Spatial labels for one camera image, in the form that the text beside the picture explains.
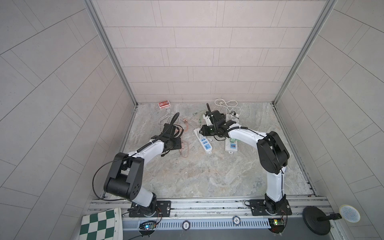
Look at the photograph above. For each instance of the white charger with black cable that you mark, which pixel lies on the white charger with black cable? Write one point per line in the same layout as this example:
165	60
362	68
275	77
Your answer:
234	114

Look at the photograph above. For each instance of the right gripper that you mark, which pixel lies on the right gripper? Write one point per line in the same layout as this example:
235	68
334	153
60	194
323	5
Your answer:
204	131

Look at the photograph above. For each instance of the blue white power strip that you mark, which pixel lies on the blue white power strip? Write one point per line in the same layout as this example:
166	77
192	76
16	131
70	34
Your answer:
204	142

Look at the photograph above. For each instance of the aluminium rail base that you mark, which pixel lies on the aluminium rail base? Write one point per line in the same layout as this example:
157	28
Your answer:
213	213

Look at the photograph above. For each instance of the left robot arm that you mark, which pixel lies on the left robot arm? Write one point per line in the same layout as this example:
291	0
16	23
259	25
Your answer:
125	176

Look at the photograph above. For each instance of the green white checkerboard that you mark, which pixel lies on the green white checkerboard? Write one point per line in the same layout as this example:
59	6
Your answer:
107	225

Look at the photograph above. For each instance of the colourful white power strip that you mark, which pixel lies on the colourful white power strip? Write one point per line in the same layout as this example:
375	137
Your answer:
231	145

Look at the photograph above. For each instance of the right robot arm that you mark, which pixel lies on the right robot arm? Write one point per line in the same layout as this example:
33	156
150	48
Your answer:
273	156

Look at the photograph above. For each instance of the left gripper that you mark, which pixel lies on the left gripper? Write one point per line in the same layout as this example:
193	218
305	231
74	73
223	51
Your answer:
177	141

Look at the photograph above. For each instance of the red small box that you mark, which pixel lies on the red small box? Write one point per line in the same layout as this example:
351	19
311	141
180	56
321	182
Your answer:
164	104

